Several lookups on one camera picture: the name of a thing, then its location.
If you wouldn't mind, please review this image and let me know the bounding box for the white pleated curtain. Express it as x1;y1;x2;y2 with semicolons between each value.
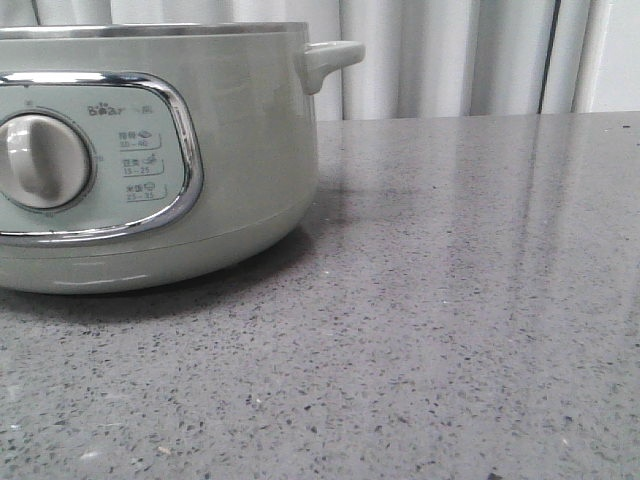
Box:
1;1;639;120

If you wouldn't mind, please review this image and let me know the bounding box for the pale green electric pot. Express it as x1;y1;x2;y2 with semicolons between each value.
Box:
1;22;365;294

